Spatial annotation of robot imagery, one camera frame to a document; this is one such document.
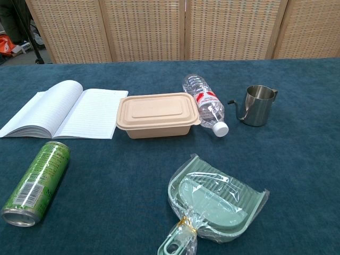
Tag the person in dark clothes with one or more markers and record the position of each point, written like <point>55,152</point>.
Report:
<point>13,18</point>

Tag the woven wooden folding screen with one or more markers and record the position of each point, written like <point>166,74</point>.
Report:
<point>148,29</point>

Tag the beige lidded food container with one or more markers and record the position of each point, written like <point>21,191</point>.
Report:
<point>156,109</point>

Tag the stainless steel spouted pitcher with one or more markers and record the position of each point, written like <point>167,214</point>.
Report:
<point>257,109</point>

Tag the green drink can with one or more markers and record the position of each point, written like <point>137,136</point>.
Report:
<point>40,180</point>

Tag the green plastic-wrapped dustpan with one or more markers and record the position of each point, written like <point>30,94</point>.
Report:
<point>212,167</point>

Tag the orange bag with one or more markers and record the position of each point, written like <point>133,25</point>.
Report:
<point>6,45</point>

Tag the lined paper notebook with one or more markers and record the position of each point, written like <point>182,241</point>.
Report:
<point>87,114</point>

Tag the black tripod stand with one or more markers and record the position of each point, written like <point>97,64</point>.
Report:
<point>32,41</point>

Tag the green hand brush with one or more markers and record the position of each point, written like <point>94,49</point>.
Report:
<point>210,207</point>

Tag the clear plastic water bottle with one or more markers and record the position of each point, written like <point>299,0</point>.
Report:
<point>210,106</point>

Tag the blue tablecloth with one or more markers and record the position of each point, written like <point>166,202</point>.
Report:
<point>119,186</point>

